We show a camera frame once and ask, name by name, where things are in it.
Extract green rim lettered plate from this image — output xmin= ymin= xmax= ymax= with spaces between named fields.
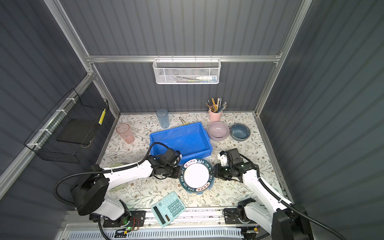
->
xmin=179 ymin=159 xmax=215 ymax=195

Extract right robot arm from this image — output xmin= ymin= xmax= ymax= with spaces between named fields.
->
xmin=211 ymin=149 xmax=314 ymax=240

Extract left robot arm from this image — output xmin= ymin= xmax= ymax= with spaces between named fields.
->
xmin=71 ymin=148 xmax=182 ymax=221

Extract blue plastic bin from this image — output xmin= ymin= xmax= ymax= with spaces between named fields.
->
xmin=150 ymin=123 xmax=213 ymax=165

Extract blue grey bowl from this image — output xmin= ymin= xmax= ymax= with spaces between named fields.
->
xmin=230 ymin=123 xmax=251 ymax=142

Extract pink bowl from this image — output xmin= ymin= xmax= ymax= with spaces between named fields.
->
xmin=207 ymin=122 xmax=230 ymax=141

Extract teal calculator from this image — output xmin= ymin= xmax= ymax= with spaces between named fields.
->
xmin=151 ymin=192 xmax=186 ymax=228

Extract brass clip on table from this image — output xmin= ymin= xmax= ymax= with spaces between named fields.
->
xmin=179 ymin=117 xmax=190 ymax=126

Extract green bowl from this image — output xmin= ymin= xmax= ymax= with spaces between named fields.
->
xmin=108 ymin=172 xmax=125 ymax=192

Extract blue translucent tumbler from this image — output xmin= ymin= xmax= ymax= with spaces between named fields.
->
xmin=156 ymin=109 xmax=170 ymax=129

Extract pink pencil cup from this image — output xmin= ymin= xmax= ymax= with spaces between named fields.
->
xmin=208 ymin=110 xmax=222 ymax=123

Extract pink translucent tumbler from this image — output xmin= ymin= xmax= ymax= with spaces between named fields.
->
xmin=116 ymin=123 xmax=135 ymax=144

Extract pencils bundle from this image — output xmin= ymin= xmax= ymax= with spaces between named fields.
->
xmin=206 ymin=98 xmax=228 ymax=113

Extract yellow tag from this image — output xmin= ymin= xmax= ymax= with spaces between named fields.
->
xmin=98 ymin=109 xmax=106 ymax=125

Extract pens in white basket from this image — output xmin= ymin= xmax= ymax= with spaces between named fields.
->
xmin=173 ymin=76 xmax=218 ymax=84

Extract black slab in basket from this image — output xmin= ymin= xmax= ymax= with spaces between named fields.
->
xmin=56 ymin=119 xmax=94 ymax=146

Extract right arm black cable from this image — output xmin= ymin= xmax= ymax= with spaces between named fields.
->
xmin=239 ymin=153 xmax=349 ymax=240

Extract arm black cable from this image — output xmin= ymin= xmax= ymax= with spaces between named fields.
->
xmin=53 ymin=141 xmax=172 ymax=208
xmin=239 ymin=153 xmax=349 ymax=240

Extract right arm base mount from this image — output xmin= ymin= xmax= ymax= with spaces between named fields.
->
xmin=222 ymin=198 xmax=266 ymax=226

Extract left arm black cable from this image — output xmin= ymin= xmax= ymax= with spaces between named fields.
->
xmin=53 ymin=141 xmax=172 ymax=208

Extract white wire mesh basket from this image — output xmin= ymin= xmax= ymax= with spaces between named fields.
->
xmin=153 ymin=57 xmax=222 ymax=85

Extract black wire basket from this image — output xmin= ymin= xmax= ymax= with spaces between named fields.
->
xmin=24 ymin=89 xmax=109 ymax=164

